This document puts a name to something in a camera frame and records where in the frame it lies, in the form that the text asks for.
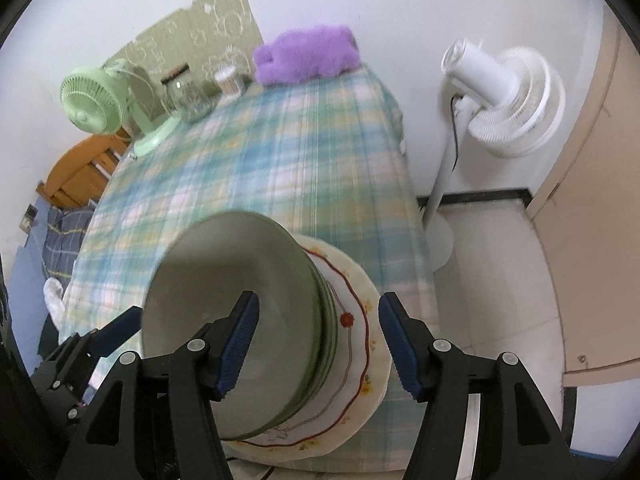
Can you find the white standing fan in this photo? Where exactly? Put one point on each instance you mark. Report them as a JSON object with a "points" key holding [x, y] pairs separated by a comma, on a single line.
{"points": [[505, 105]]}

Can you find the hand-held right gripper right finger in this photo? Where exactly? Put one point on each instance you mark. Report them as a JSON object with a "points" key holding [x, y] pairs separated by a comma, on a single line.
{"points": [[400, 350]]}

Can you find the wooden headboard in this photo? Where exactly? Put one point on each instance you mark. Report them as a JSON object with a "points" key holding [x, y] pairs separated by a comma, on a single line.
{"points": [[75, 170]]}

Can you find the glass jar with brown lid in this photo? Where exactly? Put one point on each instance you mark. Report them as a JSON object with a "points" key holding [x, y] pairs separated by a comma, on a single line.
{"points": [[187, 95]]}

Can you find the purple plush toy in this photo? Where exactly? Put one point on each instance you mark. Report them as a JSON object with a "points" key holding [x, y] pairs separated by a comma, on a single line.
{"points": [[305, 55]]}

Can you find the wall socket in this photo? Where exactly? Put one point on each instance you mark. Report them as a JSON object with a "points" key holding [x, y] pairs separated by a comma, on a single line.
{"points": [[27, 217]]}

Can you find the grey plaid pillow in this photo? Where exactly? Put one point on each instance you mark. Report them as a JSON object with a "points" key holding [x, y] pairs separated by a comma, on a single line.
{"points": [[65, 240]]}

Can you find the green table fan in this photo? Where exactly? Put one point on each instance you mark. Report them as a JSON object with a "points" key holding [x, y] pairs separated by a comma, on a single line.
{"points": [[90, 97]]}

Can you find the white cloth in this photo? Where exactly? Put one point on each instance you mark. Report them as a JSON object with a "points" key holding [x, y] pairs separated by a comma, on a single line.
{"points": [[54, 295]]}

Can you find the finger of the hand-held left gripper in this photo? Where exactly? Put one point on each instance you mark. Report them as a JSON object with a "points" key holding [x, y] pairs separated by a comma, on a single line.
{"points": [[120, 330]]}

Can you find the small clear plastic container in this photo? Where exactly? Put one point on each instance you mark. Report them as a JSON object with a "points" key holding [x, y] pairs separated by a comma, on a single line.
{"points": [[229, 80]]}

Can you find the red rimmed purple flower plate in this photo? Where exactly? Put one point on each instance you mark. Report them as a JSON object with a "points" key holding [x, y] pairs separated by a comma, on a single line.
{"points": [[355, 340]]}

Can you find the green patterned board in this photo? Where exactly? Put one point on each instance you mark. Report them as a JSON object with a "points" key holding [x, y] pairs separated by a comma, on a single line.
{"points": [[210, 25]]}

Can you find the beige door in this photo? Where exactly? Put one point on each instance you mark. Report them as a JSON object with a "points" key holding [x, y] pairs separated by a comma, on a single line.
{"points": [[600, 210]]}

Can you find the large round yellow floral plate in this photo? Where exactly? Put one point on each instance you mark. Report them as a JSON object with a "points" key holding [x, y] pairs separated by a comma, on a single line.
{"points": [[386, 365]]}

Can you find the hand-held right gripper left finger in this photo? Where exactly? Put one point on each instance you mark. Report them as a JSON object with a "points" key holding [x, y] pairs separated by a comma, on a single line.
{"points": [[240, 345]]}

